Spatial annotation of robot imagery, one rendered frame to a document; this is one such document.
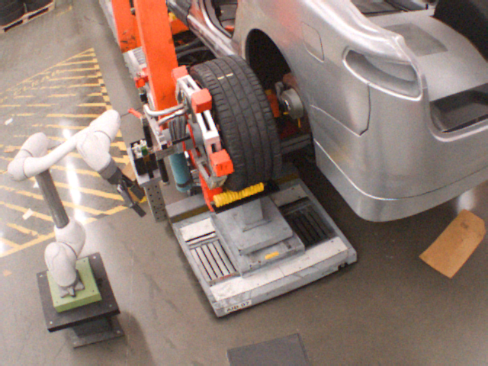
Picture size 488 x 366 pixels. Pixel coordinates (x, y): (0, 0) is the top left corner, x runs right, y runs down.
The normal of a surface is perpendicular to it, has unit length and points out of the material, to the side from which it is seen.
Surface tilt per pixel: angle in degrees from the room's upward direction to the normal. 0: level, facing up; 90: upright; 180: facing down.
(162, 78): 90
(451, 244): 1
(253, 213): 90
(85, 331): 90
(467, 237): 2
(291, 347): 0
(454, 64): 22
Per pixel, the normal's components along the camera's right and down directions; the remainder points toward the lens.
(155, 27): 0.36, 0.52
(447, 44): -0.03, -0.56
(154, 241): -0.15, -0.79
